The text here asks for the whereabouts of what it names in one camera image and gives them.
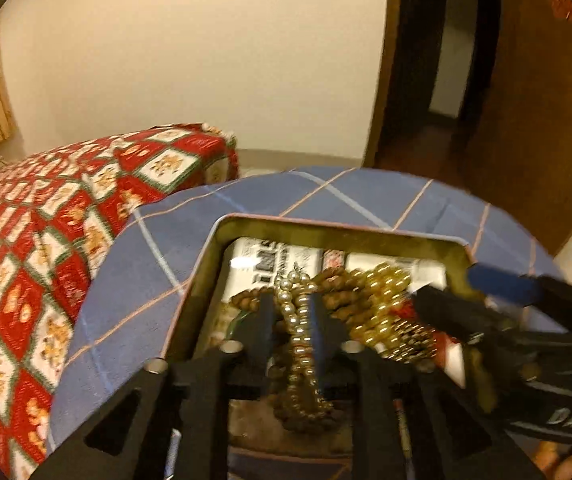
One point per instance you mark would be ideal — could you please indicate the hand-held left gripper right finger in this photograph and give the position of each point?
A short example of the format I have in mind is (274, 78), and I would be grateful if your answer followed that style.
(318, 325)

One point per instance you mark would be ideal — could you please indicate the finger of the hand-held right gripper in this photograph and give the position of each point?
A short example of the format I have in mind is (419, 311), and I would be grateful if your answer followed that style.
(503, 282)
(458, 312)

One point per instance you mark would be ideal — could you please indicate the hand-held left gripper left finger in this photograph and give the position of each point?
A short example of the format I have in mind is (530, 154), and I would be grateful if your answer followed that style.
(266, 320)

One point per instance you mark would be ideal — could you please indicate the pink tin box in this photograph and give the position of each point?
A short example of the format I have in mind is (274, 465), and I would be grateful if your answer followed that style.
(205, 260)

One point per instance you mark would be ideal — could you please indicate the printed paper packets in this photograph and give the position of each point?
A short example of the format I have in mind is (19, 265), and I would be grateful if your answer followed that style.
(256, 260)

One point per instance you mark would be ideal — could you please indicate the blue plaid cloth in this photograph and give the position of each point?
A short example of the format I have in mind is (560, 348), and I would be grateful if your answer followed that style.
(165, 220)

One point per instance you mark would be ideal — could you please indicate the brown wooden door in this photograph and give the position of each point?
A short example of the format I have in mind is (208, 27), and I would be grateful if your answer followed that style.
(531, 110)

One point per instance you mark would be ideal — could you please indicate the red printed bedspread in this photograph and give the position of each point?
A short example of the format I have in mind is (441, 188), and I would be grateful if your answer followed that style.
(40, 260)

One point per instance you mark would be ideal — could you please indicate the brown wooden door frame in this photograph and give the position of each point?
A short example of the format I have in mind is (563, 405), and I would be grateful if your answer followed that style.
(383, 60)

